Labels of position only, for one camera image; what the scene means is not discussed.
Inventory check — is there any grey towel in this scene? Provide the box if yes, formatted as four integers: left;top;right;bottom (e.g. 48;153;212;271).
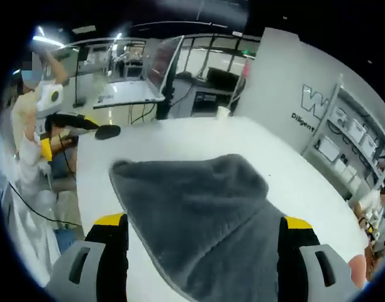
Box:
109;153;283;302

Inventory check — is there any person's right hand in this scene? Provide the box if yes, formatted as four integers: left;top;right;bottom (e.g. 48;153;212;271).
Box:
349;254;368;290

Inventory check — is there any black oval object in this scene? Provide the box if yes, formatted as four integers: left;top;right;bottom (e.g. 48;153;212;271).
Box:
94;125;121;141

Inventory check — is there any white side desk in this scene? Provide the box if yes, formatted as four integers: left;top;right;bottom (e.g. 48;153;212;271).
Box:
93;80;167;110

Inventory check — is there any large tilted monitor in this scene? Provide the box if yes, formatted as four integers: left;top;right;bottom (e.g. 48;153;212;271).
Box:
144;35;186;99

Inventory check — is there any grey metal storage shelf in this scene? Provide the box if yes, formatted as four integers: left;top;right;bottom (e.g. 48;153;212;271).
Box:
302;74;385;196

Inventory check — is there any black equipment box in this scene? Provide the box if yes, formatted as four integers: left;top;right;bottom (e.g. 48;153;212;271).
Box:
192;87;220;115

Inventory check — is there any group of white storage boxes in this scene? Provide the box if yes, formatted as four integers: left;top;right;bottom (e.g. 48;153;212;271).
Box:
318;106;385;190

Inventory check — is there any black monitor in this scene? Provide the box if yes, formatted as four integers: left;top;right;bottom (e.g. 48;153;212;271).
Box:
207;66;240;92

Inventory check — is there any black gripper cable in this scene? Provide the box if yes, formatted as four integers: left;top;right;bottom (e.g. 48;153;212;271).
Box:
8;181;83;228

